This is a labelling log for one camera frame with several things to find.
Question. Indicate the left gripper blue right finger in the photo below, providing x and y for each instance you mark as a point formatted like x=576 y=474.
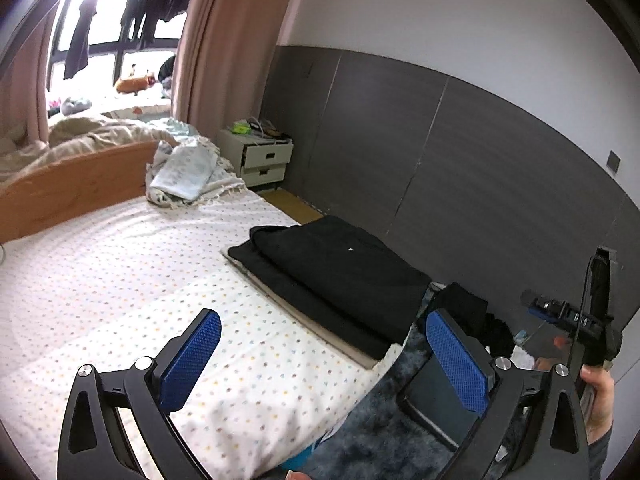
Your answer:
x=481 y=387

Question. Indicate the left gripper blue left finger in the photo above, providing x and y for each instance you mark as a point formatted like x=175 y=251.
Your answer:
x=156 y=387

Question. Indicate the black clothes pile on floor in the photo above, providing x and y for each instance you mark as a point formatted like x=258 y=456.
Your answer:
x=471 y=314

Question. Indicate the dark hanging clothes at window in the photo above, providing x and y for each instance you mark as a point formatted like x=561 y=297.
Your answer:
x=100 y=38

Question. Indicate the person's right hand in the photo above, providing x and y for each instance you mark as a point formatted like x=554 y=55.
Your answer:
x=600 y=421

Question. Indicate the dark flat box on floor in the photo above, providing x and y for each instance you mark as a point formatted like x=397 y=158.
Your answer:
x=429 y=399

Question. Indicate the white floral bed sheet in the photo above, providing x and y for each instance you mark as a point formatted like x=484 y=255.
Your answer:
x=110 y=287

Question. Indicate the dark shaggy floor rug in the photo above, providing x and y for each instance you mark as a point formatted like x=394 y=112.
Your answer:
x=378 y=440

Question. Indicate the teal cartoon mattress cover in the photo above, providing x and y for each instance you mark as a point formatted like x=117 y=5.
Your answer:
x=297 y=461

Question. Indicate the folded black garment stack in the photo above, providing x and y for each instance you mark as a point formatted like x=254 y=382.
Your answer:
x=341 y=276

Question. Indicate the brown orange blanket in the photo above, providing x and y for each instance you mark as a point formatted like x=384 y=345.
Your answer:
x=72 y=187

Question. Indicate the crumpled light patterned cloth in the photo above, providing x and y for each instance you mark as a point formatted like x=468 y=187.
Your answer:
x=190 y=173

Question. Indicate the white bedside drawer cabinet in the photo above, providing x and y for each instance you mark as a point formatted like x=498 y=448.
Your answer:
x=257 y=161

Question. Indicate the orange plush toy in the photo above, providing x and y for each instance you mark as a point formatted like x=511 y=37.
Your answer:
x=134 y=84

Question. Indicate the pink curtain left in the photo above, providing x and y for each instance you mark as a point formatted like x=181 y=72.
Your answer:
x=24 y=116

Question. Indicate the pink curtain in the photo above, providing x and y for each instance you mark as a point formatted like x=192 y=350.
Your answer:
x=223 y=60
x=24 y=116

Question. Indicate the pink curtain right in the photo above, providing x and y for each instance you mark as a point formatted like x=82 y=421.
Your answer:
x=223 y=60

